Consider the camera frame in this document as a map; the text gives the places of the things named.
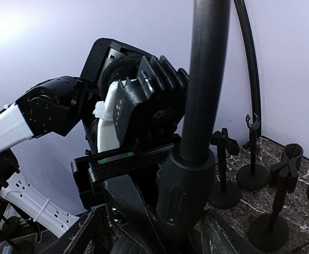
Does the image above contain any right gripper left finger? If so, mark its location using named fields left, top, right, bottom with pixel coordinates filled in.
left=46, top=208, right=110, bottom=253

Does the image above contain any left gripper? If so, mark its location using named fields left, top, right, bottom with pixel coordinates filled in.
left=70, top=134, right=181, bottom=253

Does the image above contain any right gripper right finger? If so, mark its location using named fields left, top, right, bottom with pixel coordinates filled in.
left=201, top=210, right=262, bottom=254

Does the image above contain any black round-base stand clamp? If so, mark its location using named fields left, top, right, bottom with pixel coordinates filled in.
left=248, top=143, right=304, bottom=252

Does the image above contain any black round-base stand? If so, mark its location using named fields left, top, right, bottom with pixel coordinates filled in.
left=156, top=1, right=231, bottom=240
left=236, top=113, right=268, bottom=191
left=208, top=128, right=241, bottom=210

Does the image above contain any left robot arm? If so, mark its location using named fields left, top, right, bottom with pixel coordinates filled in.
left=0, top=38, right=189, bottom=253

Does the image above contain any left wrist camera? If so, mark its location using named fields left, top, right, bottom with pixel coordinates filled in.
left=93, top=56, right=189, bottom=152

